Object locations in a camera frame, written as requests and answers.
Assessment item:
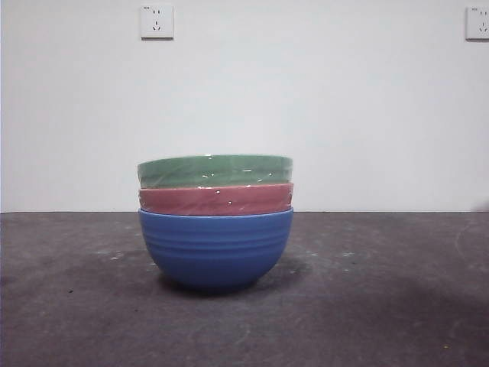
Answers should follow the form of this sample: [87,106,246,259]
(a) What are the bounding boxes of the green ribbed bowl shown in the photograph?
[137,154,295,190]

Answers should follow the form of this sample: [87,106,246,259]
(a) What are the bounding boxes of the red ribbed bowl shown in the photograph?
[138,182,295,216]

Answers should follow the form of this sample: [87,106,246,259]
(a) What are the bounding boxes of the blue ribbed bowl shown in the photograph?
[138,207,295,290]

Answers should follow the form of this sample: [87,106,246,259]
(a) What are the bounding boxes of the white wall socket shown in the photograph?
[140,4,175,41]
[465,6,489,41]

